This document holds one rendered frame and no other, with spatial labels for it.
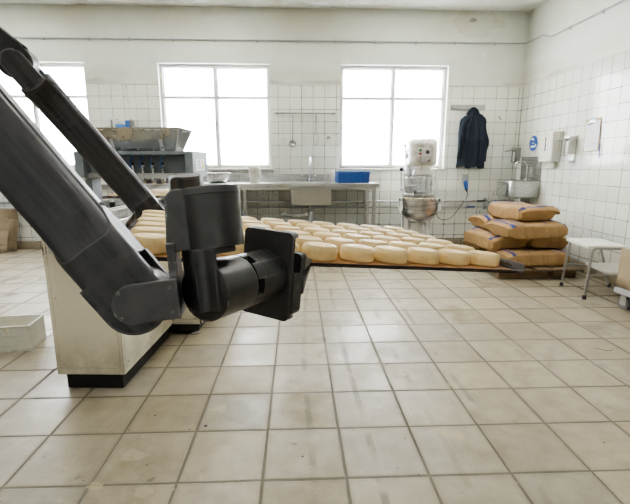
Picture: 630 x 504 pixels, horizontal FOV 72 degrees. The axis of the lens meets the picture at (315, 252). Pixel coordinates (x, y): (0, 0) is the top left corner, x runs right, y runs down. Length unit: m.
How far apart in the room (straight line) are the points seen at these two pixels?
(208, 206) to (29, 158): 0.15
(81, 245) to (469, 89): 6.09
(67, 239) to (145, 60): 5.89
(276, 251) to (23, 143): 0.25
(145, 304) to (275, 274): 0.14
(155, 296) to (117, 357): 1.98
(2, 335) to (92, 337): 0.91
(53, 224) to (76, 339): 2.01
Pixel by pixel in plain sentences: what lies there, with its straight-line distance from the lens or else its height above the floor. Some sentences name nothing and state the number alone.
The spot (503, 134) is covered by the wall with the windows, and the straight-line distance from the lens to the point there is 6.48.
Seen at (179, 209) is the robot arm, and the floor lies 1.06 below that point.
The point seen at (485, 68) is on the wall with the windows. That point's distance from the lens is 6.46.
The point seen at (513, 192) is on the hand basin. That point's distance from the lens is 5.88.
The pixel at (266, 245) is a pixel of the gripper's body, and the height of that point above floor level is 1.01.
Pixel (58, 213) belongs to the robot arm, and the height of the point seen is 1.06.
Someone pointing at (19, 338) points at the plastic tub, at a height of 0.08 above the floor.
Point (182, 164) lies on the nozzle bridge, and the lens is 2.86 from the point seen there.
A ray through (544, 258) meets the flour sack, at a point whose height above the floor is 0.20.
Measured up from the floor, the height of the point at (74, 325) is 0.34.
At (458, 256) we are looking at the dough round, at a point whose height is 0.96.
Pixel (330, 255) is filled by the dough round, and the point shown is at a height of 0.98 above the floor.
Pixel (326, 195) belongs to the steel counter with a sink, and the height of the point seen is 0.74.
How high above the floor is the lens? 1.10
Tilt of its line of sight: 11 degrees down
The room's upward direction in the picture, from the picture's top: straight up
